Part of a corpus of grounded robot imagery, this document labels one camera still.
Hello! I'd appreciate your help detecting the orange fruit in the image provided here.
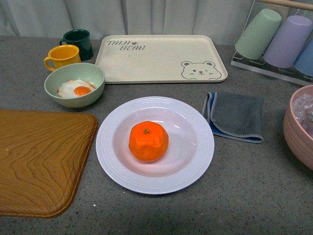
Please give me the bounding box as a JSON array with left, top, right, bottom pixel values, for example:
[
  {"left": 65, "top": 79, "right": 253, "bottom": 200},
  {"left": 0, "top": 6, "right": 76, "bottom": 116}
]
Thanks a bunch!
[{"left": 128, "top": 121, "right": 169, "bottom": 163}]

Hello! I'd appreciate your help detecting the white ribbed plate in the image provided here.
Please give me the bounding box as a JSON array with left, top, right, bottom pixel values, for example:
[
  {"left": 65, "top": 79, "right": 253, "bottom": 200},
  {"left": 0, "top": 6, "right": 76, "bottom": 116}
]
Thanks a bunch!
[{"left": 96, "top": 96, "right": 215, "bottom": 194}]

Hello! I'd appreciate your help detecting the cream bear serving tray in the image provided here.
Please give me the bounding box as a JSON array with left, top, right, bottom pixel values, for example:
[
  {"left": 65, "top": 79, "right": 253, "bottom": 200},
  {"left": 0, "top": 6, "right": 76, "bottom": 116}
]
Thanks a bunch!
[{"left": 95, "top": 35, "right": 228, "bottom": 84}]

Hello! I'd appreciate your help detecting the grey blue folded cloth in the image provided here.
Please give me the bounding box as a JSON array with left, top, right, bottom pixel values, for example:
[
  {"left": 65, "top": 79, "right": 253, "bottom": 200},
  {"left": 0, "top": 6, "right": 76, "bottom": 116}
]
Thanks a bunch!
[{"left": 201, "top": 92, "right": 263, "bottom": 143}]

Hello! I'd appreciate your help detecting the toy fried egg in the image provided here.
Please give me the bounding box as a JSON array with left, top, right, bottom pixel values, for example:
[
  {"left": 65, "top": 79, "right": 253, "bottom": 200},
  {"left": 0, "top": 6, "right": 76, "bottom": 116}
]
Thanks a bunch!
[{"left": 57, "top": 79, "right": 96, "bottom": 98}]

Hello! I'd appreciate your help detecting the light green bowl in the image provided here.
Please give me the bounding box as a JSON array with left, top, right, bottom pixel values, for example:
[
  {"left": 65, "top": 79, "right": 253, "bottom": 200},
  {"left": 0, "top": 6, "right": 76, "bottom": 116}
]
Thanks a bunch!
[{"left": 44, "top": 63, "right": 105, "bottom": 108}]

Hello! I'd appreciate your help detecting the dark green mug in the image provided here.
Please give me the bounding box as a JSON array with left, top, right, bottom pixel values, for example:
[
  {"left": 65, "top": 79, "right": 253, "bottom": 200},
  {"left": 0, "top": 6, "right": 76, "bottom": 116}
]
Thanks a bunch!
[{"left": 59, "top": 29, "right": 94, "bottom": 61}]

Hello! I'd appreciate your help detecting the yellow mug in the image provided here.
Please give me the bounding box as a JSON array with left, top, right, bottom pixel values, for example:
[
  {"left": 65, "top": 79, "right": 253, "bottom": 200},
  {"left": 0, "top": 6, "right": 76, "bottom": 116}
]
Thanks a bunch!
[{"left": 44, "top": 45, "right": 81, "bottom": 71}]

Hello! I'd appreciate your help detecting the wooden cutting board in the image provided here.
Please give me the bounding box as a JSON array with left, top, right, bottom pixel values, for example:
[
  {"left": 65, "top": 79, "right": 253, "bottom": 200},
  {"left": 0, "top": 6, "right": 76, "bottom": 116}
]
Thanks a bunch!
[{"left": 0, "top": 110, "right": 98, "bottom": 218}]

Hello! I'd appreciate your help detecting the green plastic cup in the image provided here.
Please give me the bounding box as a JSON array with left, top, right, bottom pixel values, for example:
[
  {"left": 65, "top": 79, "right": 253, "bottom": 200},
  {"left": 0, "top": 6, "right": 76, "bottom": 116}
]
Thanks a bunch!
[{"left": 235, "top": 9, "right": 282, "bottom": 60}]

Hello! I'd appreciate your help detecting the clear acrylic cup rack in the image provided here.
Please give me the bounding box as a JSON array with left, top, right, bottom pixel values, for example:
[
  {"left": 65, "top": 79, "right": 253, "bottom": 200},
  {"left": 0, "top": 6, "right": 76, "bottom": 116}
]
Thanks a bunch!
[{"left": 231, "top": 0, "right": 313, "bottom": 86}]

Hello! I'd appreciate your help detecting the purple plastic cup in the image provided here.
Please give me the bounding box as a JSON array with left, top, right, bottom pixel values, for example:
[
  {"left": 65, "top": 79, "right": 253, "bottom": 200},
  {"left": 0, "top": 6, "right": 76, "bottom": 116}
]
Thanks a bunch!
[{"left": 263, "top": 15, "right": 313, "bottom": 68}]

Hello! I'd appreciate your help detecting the crumpled plastic wrap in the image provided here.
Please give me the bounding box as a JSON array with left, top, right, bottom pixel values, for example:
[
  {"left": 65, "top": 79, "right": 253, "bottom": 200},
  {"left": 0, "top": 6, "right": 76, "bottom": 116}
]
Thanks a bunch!
[{"left": 292, "top": 94, "right": 313, "bottom": 137}]

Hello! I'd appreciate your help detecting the pink bowl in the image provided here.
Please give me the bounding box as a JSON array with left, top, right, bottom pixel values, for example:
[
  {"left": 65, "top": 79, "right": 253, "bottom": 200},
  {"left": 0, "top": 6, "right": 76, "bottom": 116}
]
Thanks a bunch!
[{"left": 283, "top": 85, "right": 313, "bottom": 170}]

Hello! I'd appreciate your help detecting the blue plastic cup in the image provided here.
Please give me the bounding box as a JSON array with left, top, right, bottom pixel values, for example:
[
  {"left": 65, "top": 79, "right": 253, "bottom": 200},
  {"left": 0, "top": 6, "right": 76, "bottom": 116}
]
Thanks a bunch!
[{"left": 294, "top": 40, "right": 313, "bottom": 77}]

